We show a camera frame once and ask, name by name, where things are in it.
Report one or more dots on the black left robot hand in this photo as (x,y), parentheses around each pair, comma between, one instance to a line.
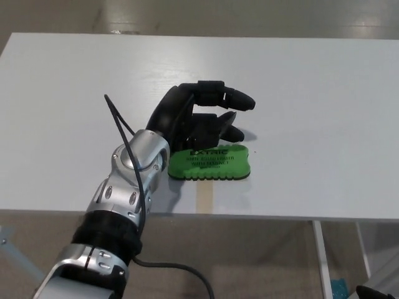
(165,115)

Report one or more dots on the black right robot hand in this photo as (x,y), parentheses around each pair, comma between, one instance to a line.
(372,294)

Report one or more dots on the green whiteboard eraser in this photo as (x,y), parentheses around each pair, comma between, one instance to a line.
(212,168)

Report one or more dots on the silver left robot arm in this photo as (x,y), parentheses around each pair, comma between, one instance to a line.
(131,162)

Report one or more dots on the small teal object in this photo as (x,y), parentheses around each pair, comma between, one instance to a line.
(338,289)

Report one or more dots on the white table leg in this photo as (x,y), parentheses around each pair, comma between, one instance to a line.
(321,258)
(363,249)

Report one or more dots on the blue-grey metal stand bar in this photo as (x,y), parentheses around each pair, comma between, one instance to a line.
(18,258)

